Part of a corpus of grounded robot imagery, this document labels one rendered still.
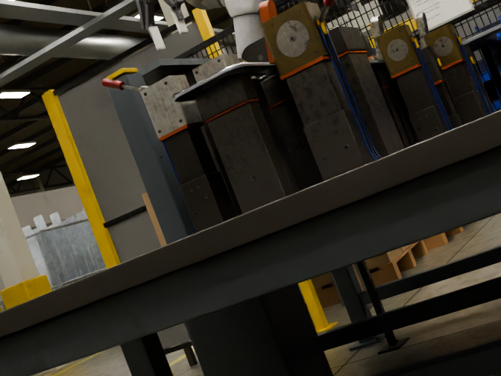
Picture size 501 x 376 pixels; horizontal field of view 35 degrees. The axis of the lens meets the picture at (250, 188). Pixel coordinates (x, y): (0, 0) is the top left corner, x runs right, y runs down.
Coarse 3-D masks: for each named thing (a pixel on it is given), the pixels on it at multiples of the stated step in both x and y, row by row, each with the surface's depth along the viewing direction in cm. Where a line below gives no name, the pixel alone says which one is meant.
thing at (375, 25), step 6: (372, 18) 223; (378, 18) 222; (372, 24) 222; (378, 24) 221; (372, 30) 223; (378, 30) 222; (378, 36) 222; (378, 48) 222; (378, 54) 223; (378, 60) 223
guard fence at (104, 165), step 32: (160, 32) 481; (192, 32) 474; (128, 64) 495; (64, 96) 518; (96, 96) 508; (64, 128) 518; (96, 128) 510; (96, 160) 513; (128, 160) 503; (96, 192) 516; (128, 192) 506; (96, 224) 516; (128, 224) 509; (128, 256) 511; (320, 320) 458
